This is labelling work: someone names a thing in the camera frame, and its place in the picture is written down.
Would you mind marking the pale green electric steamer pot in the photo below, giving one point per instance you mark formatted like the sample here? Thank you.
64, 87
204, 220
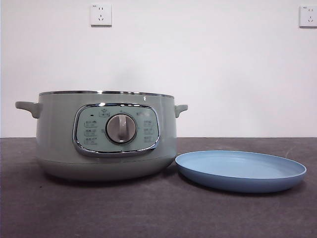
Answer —
59, 138

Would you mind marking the white wall socket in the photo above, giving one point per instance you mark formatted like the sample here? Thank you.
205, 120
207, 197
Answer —
101, 15
308, 17

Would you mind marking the blue round plate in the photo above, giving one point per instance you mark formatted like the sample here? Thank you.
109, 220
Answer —
237, 171

